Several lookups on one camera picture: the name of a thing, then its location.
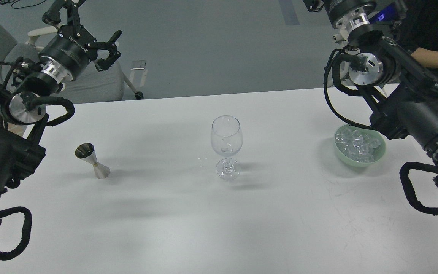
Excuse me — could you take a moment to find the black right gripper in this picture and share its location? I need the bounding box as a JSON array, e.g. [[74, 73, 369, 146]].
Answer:
[[303, 0, 377, 29]]

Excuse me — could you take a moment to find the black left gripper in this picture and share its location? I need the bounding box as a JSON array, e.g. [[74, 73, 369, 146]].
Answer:
[[38, 0, 122, 81]]

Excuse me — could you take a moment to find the steel cocktail jigger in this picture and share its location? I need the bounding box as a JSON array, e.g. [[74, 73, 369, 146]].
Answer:
[[75, 143, 111, 179]]

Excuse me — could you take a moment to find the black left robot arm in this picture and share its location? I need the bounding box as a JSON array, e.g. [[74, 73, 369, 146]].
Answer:
[[0, 0, 122, 261]]

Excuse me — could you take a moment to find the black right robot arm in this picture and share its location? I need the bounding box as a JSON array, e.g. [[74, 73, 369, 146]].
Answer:
[[304, 0, 438, 216]]

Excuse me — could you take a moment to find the green bowl of ice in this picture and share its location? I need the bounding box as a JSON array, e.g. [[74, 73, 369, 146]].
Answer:
[[333, 124, 386, 167]]

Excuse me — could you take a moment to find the clear wine glass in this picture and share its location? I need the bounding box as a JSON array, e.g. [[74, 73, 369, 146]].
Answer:
[[210, 116, 243, 181]]

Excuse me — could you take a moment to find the metal floor plate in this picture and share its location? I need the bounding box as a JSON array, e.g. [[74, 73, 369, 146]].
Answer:
[[130, 60, 147, 71]]

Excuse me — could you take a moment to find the person in black shirt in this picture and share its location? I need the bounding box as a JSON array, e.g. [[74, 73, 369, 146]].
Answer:
[[395, 0, 438, 77]]

